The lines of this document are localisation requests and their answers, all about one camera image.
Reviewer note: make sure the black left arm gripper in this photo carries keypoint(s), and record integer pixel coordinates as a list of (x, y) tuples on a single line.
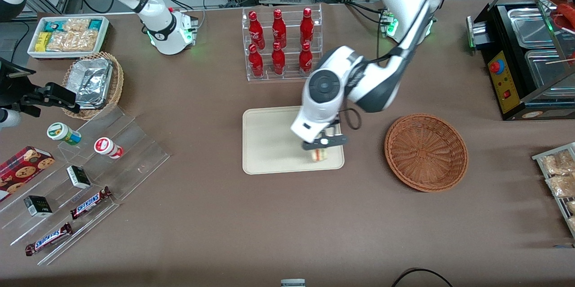
[(331, 130)]

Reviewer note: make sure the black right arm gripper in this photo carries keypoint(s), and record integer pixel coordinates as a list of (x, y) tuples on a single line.
[(30, 97)]

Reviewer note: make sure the plastic-wrapped sandwich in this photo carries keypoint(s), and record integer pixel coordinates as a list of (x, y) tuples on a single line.
[(319, 155)]

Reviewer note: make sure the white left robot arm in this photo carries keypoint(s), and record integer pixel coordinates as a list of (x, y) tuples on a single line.
[(323, 85)]

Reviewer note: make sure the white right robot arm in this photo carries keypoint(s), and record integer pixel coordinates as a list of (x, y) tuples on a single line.
[(157, 13)]

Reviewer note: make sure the aluminium foil tray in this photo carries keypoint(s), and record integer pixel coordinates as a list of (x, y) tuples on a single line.
[(93, 81)]

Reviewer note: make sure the small wicker basket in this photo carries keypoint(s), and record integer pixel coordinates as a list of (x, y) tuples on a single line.
[(116, 85)]

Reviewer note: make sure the beige plastic tray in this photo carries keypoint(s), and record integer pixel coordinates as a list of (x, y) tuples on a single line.
[(269, 143)]

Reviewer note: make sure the round brown wicker basket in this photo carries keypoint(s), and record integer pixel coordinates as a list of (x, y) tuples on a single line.
[(426, 152)]

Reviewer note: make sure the tray of packaged snacks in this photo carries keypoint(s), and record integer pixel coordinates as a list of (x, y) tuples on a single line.
[(539, 157)]

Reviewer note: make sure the green-lidded white cup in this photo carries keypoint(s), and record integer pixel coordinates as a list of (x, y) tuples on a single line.
[(63, 133)]

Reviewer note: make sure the clear bag of crackers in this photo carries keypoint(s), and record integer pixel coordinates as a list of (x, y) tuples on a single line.
[(85, 41), (76, 24), (60, 42)]

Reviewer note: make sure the yellow snack packet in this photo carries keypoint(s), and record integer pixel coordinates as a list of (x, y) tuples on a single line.
[(42, 41)]

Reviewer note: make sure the teal snack packet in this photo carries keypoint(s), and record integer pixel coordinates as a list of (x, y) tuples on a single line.
[(55, 25), (95, 24)]

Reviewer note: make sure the red-lidded white cup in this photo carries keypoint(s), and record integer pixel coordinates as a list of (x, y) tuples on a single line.
[(107, 147)]

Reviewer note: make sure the white snack bin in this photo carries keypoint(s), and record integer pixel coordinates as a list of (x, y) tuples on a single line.
[(105, 35)]

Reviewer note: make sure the small black white box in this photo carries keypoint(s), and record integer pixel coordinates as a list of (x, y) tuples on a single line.
[(78, 177), (38, 206)]

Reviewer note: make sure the red cola bottle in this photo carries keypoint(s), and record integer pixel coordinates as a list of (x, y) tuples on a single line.
[(256, 63), (306, 60), (278, 60), (256, 31), (279, 30), (307, 26)]

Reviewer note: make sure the red cookie box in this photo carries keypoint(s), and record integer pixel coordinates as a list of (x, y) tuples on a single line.
[(22, 170)]

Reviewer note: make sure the clear acrylic stepped shelf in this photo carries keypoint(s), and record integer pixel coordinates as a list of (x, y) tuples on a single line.
[(130, 143)]

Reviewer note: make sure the clear acrylic bottle rack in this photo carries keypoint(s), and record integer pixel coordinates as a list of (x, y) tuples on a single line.
[(289, 60)]

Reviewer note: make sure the Snickers chocolate bar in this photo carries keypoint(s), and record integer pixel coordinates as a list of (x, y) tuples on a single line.
[(48, 239), (90, 202)]

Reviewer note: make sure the grey white device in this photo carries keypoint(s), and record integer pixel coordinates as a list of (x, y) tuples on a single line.
[(293, 283)]

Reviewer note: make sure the black hot food warmer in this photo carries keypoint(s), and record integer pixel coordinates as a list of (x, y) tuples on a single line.
[(503, 85)]

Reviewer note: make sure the red round knob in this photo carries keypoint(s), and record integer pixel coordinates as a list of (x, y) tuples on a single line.
[(497, 67)]

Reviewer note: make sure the steel food pan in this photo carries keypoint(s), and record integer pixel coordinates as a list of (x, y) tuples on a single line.
[(530, 26), (546, 73)]

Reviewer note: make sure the clear bag of nuts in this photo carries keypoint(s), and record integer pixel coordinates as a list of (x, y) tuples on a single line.
[(557, 163), (561, 186)]

